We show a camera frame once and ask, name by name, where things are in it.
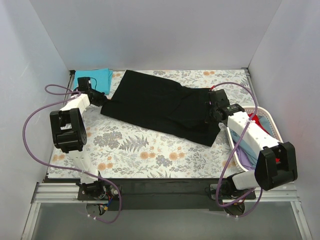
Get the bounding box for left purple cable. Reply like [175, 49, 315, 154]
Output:
[22, 84, 123, 223]

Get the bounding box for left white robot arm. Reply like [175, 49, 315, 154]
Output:
[49, 76, 107, 200]

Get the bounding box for floral tablecloth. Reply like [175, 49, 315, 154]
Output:
[47, 69, 258, 179]

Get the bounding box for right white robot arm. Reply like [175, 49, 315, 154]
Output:
[207, 89, 298, 200]

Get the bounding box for red t shirt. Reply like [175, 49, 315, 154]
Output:
[246, 115, 273, 162]

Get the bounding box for folded teal t shirt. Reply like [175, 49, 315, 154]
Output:
[73, 68, 113, 95]

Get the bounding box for blue t shirt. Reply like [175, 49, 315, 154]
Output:
[230, 115, 272, 165]

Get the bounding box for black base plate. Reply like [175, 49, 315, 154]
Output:
[77, 177, 258, 213]

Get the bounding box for black t shirt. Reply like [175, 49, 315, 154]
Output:
[100, 70, 220, 147]

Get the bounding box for lilac t shirt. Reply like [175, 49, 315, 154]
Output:
[236, 147, 257, 170]

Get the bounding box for white laundry basket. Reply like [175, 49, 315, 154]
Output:
[225, 105, 285, 175]

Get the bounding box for aluminium frame rail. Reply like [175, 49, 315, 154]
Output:
[22, 183, 312, 240]

